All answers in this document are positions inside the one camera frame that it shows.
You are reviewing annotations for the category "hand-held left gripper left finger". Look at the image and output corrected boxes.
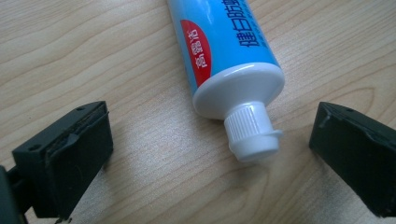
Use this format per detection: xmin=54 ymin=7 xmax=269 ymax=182
xmin=11 ymin=100 xmax=115 ymax=221

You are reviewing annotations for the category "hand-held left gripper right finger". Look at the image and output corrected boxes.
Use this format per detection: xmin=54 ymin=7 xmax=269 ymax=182
xmin=308 ymin=101 xmax=396 ymax=218

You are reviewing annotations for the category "blue and white toothpaste tube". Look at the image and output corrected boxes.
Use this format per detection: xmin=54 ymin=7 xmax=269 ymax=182
xmin=166 ymin=0 xmax=286 ymax=163

